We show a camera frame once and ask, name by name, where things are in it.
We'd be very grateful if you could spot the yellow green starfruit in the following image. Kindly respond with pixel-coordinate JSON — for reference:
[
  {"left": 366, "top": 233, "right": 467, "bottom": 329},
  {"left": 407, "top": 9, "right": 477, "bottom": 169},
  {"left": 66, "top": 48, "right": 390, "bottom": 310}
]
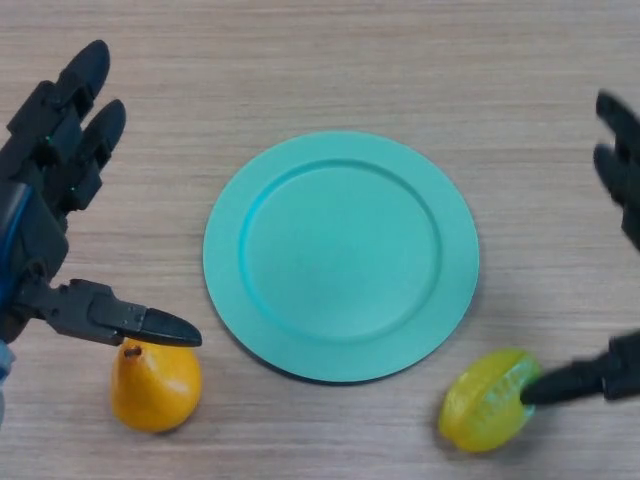
[{"left": 437, "top": 348, "right": 542, "bottom": 454}]

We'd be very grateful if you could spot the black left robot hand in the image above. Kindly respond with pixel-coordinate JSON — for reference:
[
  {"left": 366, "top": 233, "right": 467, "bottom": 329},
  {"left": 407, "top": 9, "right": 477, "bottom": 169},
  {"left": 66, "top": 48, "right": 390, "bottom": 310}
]
[{"left": 0, "top": 39, "right": 204, "bottom": 349}]

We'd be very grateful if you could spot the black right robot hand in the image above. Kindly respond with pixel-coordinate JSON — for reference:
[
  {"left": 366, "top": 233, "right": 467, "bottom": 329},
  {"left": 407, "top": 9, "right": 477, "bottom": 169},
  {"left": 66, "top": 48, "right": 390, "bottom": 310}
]
[{"left": 519, "top": 89, "right": 640, "bottom": 407}]

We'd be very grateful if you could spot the teal round plate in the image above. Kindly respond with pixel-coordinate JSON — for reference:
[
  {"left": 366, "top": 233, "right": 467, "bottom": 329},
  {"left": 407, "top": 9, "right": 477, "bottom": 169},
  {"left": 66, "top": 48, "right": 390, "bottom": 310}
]
[{"left": 202, "top": 130, "right": 481, "bottom": 385}]

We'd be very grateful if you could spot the orange yellow pear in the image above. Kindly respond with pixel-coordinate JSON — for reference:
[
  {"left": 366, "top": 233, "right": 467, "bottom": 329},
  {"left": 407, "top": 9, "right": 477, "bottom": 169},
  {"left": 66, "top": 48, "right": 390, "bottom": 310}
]
[{"left": 109, "top": 338, "right": 203, "bottom": 434}]

